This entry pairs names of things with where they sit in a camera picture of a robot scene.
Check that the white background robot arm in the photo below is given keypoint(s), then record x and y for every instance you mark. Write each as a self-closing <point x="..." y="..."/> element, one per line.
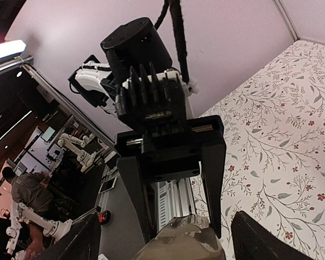
<point x="77" y="146"/>

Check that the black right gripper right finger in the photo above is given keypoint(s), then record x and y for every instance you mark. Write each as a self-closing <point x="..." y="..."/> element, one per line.
<point x="252" y="241"/>

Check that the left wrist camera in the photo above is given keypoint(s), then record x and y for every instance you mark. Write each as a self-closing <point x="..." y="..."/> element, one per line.
<point x="148" y="98"/>

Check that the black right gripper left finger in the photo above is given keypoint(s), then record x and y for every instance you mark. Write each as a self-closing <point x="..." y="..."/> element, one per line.
<point x="81" y="242"/>

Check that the person in grey shirt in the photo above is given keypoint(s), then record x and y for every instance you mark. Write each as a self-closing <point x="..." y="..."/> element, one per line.
<point x="31" y="190"/>

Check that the floral patterned table mat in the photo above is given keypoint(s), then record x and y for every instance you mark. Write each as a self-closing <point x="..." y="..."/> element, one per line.
<point x="274" y="129"/>

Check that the beige remote control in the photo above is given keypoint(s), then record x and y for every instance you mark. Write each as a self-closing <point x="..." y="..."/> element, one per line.
<point x="190" y="237"/>

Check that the fluorescent ceiling light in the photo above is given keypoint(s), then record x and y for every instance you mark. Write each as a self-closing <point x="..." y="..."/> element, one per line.
<point x="11" y="48"/>

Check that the white foreground robot arm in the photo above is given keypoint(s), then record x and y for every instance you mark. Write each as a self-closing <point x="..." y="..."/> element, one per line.
<point x="18" y="231"/>

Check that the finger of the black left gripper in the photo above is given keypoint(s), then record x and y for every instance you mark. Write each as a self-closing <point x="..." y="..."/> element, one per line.
<point x="212" y="158"/>
<point x="131" y="176"/>

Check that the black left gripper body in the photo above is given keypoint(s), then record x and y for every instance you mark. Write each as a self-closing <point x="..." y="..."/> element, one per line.
<point x="198" y="150"/>

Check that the aluminium front rail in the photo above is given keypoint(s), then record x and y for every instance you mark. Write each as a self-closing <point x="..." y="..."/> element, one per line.
<point x="172" y="199"/>

